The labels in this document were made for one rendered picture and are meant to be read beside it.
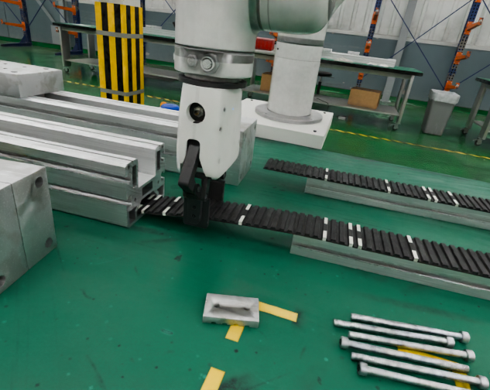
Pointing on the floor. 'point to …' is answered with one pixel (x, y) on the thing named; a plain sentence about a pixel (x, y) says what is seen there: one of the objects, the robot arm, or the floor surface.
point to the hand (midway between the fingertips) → (204, 202)
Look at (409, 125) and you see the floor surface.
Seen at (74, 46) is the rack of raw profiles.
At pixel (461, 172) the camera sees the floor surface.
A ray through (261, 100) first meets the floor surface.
